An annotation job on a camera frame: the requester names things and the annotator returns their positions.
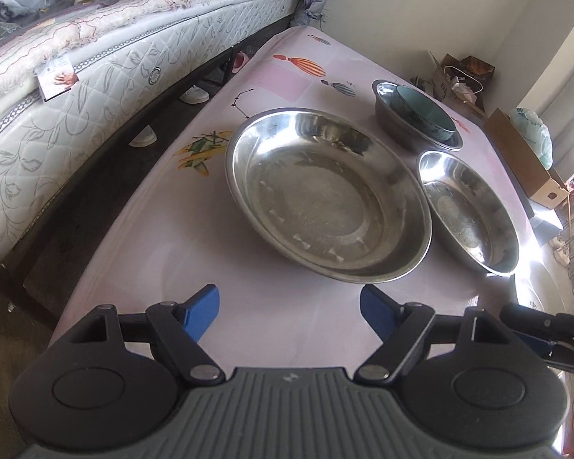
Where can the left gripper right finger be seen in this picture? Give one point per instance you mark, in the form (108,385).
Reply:
(467,380)

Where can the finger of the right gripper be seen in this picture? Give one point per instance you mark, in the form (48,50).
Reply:
(551,337)

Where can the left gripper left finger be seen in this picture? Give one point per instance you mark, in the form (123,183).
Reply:
(113,378)

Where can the small steel bowl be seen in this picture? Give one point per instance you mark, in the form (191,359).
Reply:
(468,217)

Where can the large steel bowl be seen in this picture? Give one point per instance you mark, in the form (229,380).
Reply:
(328,196)

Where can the teal ceramic bowl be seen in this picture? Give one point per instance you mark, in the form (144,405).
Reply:
(417,109)

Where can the medium steel bowl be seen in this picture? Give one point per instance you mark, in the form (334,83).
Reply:
(401,131)

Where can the long cardboard box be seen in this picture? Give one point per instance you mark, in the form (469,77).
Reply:
(543,186)

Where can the pink patterned tablecloth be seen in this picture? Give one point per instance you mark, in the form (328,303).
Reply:
(182,230)

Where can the green white plastic bag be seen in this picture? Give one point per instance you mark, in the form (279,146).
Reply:
(535,132)

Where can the white shoe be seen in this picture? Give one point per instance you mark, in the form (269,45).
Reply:
(146,137)

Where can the brown cardboard box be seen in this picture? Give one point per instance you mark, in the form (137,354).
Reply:
(461,83)

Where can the white quilted mattress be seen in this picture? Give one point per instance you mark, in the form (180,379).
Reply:
(125,54)

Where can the mattress label tag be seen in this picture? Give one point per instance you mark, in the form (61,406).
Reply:
(55,77)

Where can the black bed frame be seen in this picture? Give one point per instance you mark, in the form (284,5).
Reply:
(39,275)

